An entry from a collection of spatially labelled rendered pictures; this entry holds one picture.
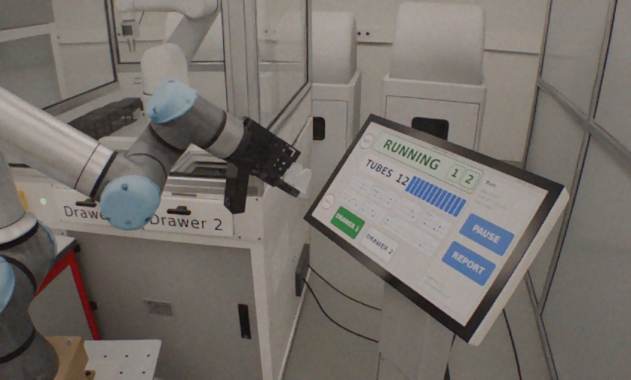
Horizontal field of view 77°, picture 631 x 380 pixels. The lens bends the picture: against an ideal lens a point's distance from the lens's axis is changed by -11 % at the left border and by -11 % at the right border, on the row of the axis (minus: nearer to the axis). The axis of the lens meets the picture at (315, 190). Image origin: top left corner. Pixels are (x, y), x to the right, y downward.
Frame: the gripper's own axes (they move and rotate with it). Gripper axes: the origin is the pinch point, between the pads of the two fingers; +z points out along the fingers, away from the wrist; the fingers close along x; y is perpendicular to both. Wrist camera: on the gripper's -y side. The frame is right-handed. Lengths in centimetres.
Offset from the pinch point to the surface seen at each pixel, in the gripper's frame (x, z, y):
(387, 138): 3.7, 14.8, 21.5
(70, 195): 73, -21, -41
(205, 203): 42.2, 5.7, -17.5
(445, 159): -13.8, 14.8, 22.0
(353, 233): -3.3, 14.8, -0.8
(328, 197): 9.6, 14.8, 2.7
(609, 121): -5, 100, 83
